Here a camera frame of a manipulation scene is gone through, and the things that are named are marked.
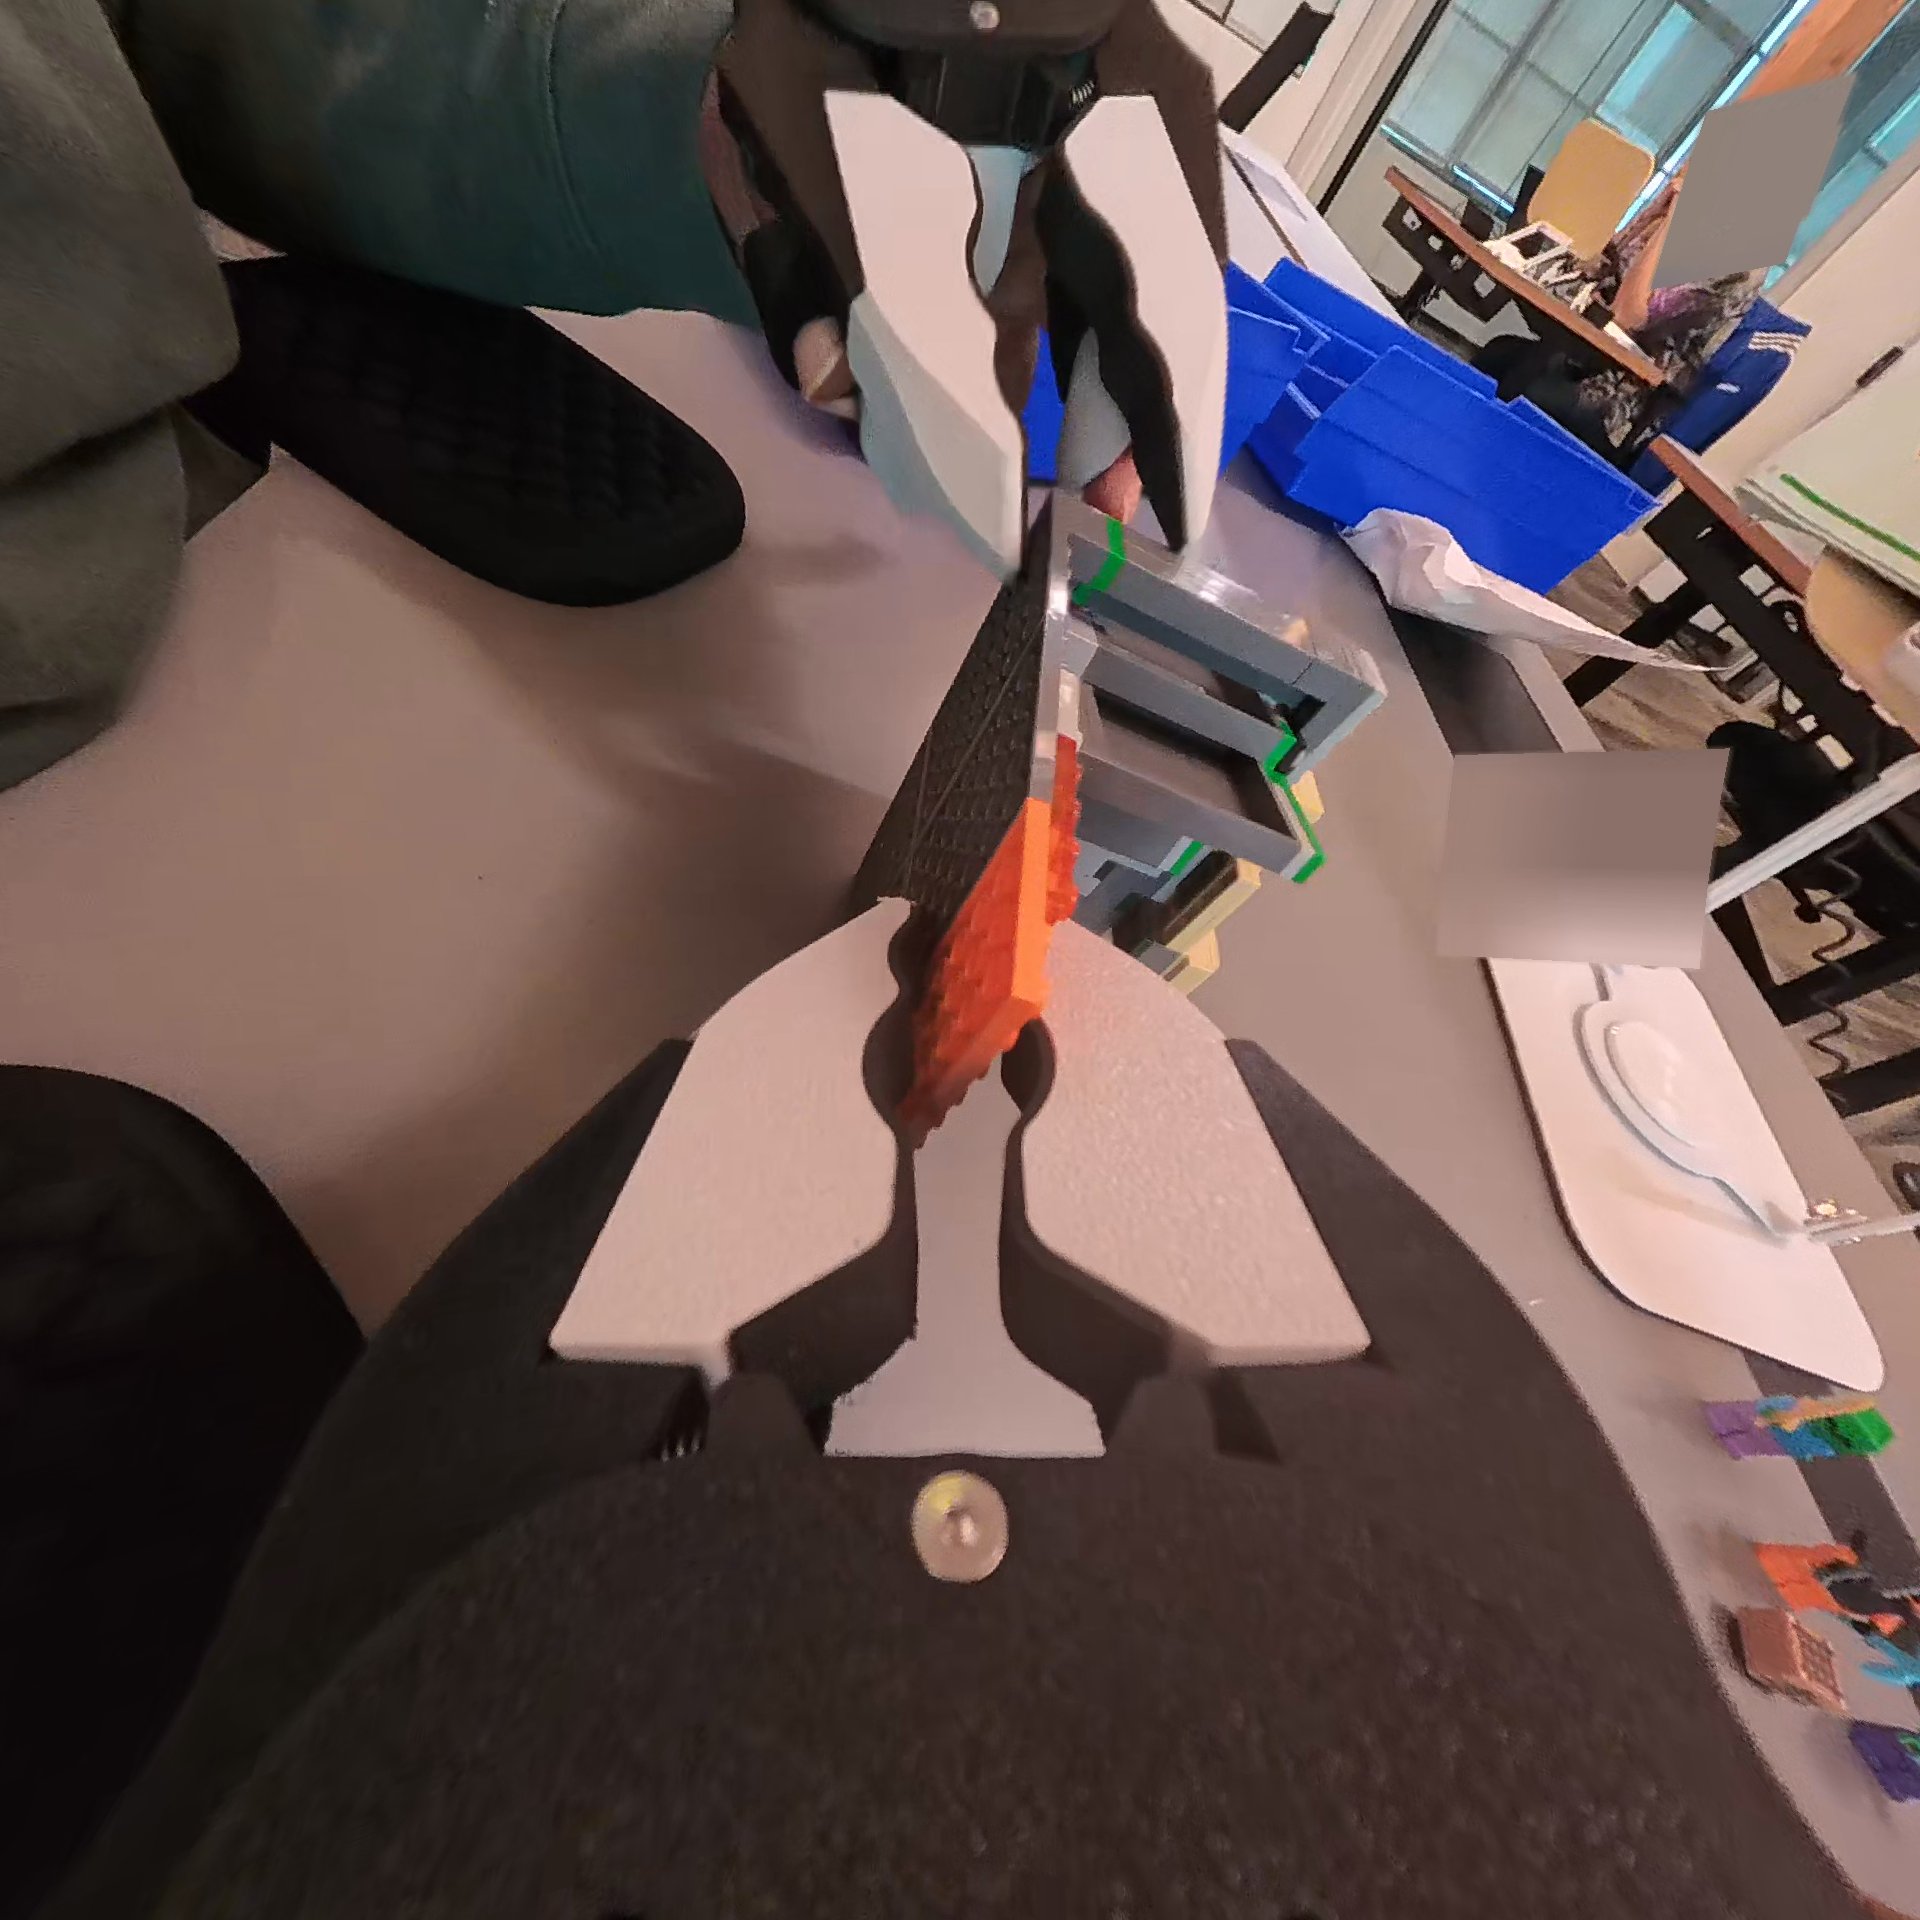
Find teal garment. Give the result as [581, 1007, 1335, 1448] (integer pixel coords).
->
[120, 0, 768, 329]

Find orange black toy figure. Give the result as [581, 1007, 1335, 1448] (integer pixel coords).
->
[1754, 1530, 1920, 1698]

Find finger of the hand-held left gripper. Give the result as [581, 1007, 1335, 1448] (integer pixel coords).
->
[826, 91, 1042, 587]
[1038, 95, 1237, 552]

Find yellow chair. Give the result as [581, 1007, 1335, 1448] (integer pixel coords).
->
[1534, 116, 1659, 246]

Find person's left hand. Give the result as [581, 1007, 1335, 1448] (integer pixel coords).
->
[794, 315, 1147, 521]

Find blue striped jacket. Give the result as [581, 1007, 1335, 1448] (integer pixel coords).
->
[1651, 293, 1814, 499]

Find black mesh chair armrest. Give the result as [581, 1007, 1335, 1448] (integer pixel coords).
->
[197, 258, 749, 608]

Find dark cloth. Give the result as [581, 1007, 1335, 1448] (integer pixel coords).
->
[0, 1061, 369, 1920]

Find grey desk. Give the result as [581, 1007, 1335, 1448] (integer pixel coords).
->
[0, 128, 1920, 1920]

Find small brown brick block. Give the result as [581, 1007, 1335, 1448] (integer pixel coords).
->
[1733, 1604, 1848, 1710]

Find blue plastic bin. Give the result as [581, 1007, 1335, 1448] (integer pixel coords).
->
[1222, 258, 1376, 453]
[1299, 344, 1503, 453]
[1283, 382, 1659, 587]

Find green-headed toy figure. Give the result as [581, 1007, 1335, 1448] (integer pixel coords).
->
[1702, 1395, 1885, 1463]

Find grey garment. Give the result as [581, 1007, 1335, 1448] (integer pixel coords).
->
[0, 0, 244, 792]

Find crumpled white paper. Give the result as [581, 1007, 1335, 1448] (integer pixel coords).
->
[1344, 510, 1683, 662]

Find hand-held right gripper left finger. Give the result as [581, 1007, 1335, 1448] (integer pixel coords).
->
[551, 895, 922, 1450]

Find wooden office desk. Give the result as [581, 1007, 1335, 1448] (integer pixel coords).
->
[1562, 435, 1901, 1037]
[1379, 162, 1670, 396]

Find pale green instruction booklet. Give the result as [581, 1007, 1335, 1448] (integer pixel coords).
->
[1740, 347, 1920, 594]

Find grey brick building model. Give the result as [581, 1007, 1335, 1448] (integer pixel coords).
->
[848, 496, 1388, 1149]

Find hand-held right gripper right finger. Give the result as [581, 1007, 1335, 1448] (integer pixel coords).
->
[1001, 928, 1376, 1450]

